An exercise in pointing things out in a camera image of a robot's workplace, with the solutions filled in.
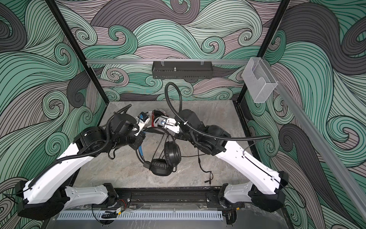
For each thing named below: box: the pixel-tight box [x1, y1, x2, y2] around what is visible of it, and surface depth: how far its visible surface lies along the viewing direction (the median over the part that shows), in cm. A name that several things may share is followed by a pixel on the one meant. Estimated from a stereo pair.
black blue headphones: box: [135, 126, 182, 177], surface depth 56 cm
